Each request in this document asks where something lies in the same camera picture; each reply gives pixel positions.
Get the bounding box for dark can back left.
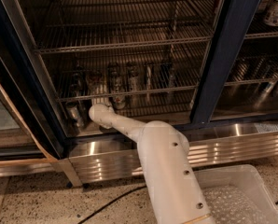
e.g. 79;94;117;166
71;65;85;96

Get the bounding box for clear plastic bin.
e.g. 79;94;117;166
195;164;278;224

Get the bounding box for red coke can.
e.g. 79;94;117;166
86;70;103;94

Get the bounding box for right compartment wire shelf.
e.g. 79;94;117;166
226;15;278;86

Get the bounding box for white red can front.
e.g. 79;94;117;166
112;85;126;109

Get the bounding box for white red slim can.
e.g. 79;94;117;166
146;63;153;102

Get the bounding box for open glass fridge door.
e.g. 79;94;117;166
0;56;62;177

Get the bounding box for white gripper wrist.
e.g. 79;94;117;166
89;97;114;129

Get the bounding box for silver white can back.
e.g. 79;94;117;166
127;63;139;91

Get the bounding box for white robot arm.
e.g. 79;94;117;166
89;104;215;224

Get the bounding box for silver can front left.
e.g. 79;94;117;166
65;102;84;128

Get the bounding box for stainless steel glass fridge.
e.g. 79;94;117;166
0;0;278;186

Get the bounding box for blue can back right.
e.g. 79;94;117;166
160;61;175;89

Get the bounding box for middle wire shelf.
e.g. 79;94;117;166
58;50;202;102

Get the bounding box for brown can back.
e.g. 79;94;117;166
107;63;120;85

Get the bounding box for black floor cable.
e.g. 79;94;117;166
76;185;147;224

